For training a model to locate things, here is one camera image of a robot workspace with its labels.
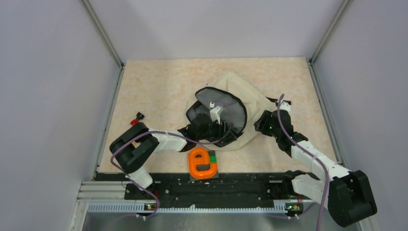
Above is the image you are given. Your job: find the cream canvas student bag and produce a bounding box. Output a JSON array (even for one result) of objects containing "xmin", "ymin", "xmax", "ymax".
[{"xmin": 186, "ymin": 72, "xmax": 277, "ymax": 151}]

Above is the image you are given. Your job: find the red black stamp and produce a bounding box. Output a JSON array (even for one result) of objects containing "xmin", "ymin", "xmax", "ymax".
[{"xmin": 130, "ymin": 112, "xmax": 145, "ymax": 126}]

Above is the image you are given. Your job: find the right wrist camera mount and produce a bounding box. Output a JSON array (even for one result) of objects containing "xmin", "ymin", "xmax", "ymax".
[{"xmin": 277, "ymin": 101, "xmax": 291, "ymax": 113}]

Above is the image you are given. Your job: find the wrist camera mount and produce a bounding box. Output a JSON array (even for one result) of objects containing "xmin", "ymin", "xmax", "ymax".
[
  {"xmin": 277, "ymin": 101, "xmax": 291, "ymax": 113},
  {"xmin": 209, "ymin": 102, "xmax": 224, "ymax": 124}
]

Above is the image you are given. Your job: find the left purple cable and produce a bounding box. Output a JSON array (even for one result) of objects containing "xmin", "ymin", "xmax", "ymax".
[{"xmin": 110, "ymin": 101, "xmax": 235, "ymax": 220}]

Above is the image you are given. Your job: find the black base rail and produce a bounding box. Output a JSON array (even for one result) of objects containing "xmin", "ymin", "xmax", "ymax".
[{"xmin": 124, "ymin": 173, "xmax": 308, "ymax": 209}]

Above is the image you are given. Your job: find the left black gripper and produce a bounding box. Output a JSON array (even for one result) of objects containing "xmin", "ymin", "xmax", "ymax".
[{"xmin": 196, "ymin": 118, "xmax": 237, "ymax": 144}]

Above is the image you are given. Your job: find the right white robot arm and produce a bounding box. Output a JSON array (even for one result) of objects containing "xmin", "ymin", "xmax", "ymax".
[{"xmin": 254, "ymin": 110, "xmax": 378, "ymax": 227}]

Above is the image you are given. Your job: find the orange ring toy on bricks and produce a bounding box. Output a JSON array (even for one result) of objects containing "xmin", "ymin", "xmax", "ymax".
[{"xmin": 188, "ymin": 148, "xmax": 218, "ymax": 181}]

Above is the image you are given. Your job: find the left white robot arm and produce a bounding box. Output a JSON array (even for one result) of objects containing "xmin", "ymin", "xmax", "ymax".
[{"xmin": 109, "ymin": 113, "xmax": 235, "ymax": 199}]

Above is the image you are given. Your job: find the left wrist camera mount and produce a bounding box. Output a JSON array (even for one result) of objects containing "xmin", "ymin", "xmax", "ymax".
[{"xmin": 209, "ymin": 102, "xmax": 224, "ymax": 124}]

